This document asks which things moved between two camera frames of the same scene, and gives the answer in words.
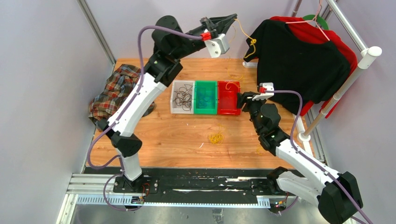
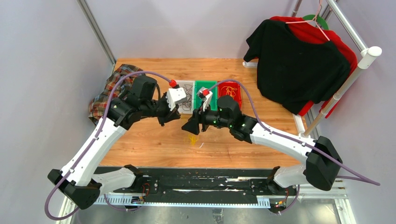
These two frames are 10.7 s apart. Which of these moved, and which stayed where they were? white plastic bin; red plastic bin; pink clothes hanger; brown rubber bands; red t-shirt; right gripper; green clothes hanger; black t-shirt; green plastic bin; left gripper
Moved: left gripper; right gripper
Stayed: red t-shirt; green clothes hanger; green plastic bin; pink clothes hanger; red plastic bin; black t-shirt; white plastic bin; brown rubber bands
